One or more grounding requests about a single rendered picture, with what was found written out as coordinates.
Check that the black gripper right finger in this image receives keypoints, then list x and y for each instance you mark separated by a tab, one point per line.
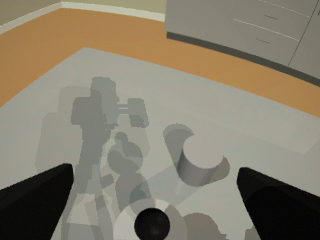
278	210

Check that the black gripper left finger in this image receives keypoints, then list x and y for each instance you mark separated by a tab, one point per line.
31	209

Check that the dark grey cylinder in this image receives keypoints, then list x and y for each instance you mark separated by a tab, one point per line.
200	157

